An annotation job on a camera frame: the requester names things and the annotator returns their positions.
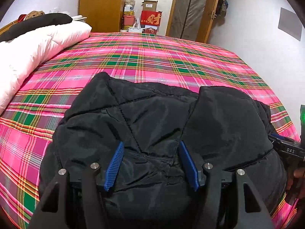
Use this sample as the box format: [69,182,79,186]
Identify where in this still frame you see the white pink quilt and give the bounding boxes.
[1,21,92,112]

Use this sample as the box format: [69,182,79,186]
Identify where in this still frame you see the brown stuffed toy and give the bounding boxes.
[24,11,45,21]

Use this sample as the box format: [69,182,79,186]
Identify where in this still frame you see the person's right hand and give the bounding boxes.
[286,166,305,199]

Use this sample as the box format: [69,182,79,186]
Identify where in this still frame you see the wooden door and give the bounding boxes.
[166,0,220,43]

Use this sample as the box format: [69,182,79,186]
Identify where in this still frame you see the grey wall panel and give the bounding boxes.
[278,8,302,41]

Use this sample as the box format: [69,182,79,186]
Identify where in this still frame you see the pink plaid bed sheet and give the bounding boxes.
[1,33,299,228]

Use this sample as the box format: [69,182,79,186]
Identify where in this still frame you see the pink plastic bin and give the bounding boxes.
[124,15,135,26]

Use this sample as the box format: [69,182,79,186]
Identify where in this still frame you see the black garment on quilt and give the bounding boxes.
[1,13,72,42]

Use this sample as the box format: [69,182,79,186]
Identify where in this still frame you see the black puffer jacket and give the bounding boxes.
[30,72,287,228]

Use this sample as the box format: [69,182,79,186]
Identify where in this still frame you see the brown cardboard box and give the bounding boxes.
[142,0,158,12]

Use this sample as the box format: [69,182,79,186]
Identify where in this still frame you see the wooden wardrobe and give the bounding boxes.
[79,0,126,33]

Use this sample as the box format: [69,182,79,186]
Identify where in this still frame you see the red box with gold character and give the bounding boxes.
[140,10,162,26]

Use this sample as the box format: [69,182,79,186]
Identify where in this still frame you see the white bag on floor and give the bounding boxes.
[128,17,143,33]

